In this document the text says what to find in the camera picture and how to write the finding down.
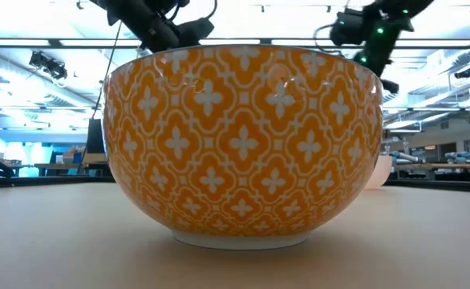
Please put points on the blue-grey background robot arm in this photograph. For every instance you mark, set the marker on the blue-grey background robot arm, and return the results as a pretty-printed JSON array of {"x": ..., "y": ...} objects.
[
  {"x": 465, "y": 157},
  {"x": 405, "y": 156}
]

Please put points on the black ceiling-mounted camera rig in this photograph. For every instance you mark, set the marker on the black ceiling-mounted camera rig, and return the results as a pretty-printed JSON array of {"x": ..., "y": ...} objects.
[{"x": 48, "y": 64}]

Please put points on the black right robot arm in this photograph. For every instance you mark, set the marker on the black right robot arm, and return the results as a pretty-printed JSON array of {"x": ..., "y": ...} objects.
[{"x": 403, "y": 6}]

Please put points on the small black ceiling camera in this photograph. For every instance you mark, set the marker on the small black ceiling camera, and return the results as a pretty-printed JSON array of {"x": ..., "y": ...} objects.
[{"x": 463, "y": 73}]

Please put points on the orange patterned ceramic bowl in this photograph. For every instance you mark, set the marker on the orange patterned ceramic bowl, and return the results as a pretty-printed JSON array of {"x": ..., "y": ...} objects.
[{"x": 243, "y": 144}]

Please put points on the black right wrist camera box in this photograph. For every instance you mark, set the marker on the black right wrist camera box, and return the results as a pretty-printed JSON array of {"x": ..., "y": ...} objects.
[{"x": 347, "y": 28}]

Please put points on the background wooden desk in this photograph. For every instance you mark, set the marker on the background wooden desk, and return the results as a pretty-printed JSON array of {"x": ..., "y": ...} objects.
[{"x": 70, "y": 166}]

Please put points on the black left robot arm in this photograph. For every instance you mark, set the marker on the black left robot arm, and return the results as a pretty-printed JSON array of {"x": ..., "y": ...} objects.
[{"x": 116, "y": 9}]

